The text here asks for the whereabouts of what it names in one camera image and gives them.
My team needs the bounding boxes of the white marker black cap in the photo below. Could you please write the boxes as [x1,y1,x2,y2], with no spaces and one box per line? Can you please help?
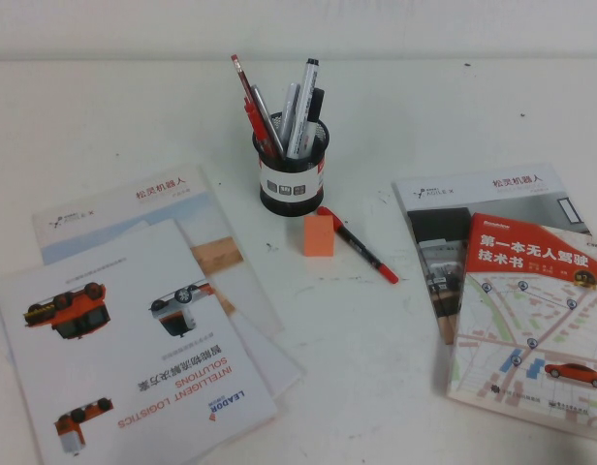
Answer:
[285,57,321,161]

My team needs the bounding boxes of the black mesh pen holder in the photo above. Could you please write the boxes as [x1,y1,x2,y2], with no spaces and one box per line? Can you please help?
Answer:
[252,110,330,218]

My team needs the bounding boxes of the red gel pen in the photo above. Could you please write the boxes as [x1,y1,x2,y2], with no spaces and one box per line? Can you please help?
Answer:
[242,96,278,157]

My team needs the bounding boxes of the grey marker pen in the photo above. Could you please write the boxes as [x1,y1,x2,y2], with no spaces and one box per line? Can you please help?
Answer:
[277,82,302,157]

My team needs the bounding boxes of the silver metal pen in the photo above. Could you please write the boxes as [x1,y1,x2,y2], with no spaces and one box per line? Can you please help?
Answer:
[249,84,287,161]

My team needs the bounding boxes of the orange rectangular block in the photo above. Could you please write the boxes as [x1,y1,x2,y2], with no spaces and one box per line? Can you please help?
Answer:
[302,214,337,259]

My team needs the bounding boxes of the black marker red caps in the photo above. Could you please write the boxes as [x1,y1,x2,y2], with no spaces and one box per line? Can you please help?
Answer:
[316,205,400,286]

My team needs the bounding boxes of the black capped short marker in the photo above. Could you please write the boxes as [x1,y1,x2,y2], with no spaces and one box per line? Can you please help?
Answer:
[301,86,328,149]

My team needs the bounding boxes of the red pencil with eraser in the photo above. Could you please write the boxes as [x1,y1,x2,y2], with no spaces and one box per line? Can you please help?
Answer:
[230,53,268,146]

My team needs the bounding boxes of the AgileX brochure grey room cover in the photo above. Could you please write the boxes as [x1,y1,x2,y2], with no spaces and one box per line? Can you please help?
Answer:
[392,162,591,347]

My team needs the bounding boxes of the AgileX brochure sky cover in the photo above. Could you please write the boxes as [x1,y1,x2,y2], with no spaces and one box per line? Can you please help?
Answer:
[31,164,286,340]

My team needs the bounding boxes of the white Leador logistics brochure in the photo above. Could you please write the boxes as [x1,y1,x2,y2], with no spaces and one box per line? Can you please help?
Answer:
[0,217,279,465]

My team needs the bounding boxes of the red book map cover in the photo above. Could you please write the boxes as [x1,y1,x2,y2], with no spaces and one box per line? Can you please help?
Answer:
[446,211,597,445]

